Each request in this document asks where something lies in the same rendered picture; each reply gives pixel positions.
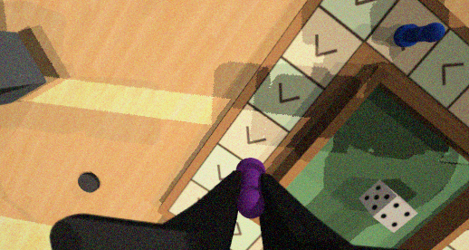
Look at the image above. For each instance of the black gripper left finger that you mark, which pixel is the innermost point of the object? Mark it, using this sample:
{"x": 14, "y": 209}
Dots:
{"x": 208, "y": 224}

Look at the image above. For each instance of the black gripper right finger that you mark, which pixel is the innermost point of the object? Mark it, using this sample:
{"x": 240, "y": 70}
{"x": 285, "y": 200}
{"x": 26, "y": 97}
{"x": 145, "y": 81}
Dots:
{"x": 287, "y": 225}

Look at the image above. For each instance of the grey cube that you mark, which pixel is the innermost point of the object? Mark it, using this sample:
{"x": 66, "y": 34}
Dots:
{"x": 19, "y": 74}

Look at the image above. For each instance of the purple game pawn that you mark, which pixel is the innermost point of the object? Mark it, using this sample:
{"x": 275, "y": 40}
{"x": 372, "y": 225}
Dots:
{"x": 250, "y": 203}

